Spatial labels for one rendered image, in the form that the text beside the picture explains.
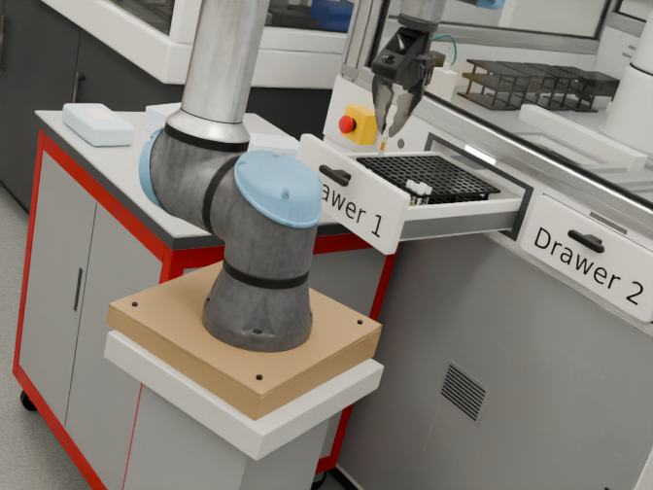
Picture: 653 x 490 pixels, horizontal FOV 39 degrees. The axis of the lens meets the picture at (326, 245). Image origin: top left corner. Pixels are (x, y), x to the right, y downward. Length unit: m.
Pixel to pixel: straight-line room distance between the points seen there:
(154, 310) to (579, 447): 0.87
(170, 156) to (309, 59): 1.34
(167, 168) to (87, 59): 1.62
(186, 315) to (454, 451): 0.89
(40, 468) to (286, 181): 1.26
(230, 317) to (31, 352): 1.11
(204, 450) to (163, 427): 0.08
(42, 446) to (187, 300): 1.07
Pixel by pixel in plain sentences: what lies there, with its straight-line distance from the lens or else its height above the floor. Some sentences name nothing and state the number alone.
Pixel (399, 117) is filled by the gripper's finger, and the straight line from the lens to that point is 1.65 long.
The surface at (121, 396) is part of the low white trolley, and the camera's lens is 1.87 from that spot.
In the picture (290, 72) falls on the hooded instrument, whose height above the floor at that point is 0.85.
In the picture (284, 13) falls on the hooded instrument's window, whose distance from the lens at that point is 2.47.
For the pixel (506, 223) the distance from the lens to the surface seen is 1.78.
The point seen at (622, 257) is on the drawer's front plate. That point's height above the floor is 0.90.
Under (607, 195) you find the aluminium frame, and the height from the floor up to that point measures 0.98.
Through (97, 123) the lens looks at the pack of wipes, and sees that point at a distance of 1.94.
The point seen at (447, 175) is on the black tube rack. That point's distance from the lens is 1.79.
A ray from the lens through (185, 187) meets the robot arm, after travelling 1.22.
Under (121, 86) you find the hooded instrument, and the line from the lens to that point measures 2.65.
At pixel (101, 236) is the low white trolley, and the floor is 0.62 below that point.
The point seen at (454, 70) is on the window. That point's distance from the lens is 1.92.
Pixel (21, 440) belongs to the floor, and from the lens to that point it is 2.33.
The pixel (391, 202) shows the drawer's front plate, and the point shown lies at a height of 0.91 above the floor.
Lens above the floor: 1.41
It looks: 23 degrees down
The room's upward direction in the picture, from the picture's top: 14 degrees clockwise
